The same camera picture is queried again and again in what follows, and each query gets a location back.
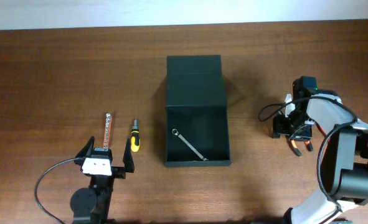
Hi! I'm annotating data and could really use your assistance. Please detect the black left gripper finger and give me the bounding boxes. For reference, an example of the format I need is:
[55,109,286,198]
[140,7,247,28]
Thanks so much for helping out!
[75,136,95,158]
[123,138,134,173]

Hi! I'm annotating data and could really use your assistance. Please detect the orange black long-nose pliers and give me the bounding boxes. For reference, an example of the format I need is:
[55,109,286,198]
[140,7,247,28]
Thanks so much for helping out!
[286,137,314,157]

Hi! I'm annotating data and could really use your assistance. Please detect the silver ratchet wrench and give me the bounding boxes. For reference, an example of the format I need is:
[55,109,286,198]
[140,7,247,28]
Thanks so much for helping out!
[171,129,208,161]

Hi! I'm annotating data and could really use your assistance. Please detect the red handled wire cutters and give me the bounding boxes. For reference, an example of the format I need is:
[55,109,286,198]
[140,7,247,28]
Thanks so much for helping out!
[315,123,327,138]

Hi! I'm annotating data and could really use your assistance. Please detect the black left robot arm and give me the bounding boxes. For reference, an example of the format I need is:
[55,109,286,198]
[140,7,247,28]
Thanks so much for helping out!
[70,137,134,224]

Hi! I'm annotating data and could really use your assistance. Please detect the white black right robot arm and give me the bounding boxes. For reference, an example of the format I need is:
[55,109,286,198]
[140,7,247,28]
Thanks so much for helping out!
[270,77,368,224]

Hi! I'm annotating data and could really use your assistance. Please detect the yellow black stubby screwdriver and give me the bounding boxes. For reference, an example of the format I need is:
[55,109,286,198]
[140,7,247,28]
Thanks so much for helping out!
[130,119,140,152]

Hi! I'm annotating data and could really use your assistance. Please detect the black open gift box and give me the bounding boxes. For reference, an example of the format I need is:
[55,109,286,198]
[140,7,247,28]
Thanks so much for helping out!
[165,55,231,167]

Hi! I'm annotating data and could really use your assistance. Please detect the orange socket bit rail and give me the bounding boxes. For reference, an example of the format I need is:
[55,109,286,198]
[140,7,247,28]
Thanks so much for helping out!
[103,113,112,148]

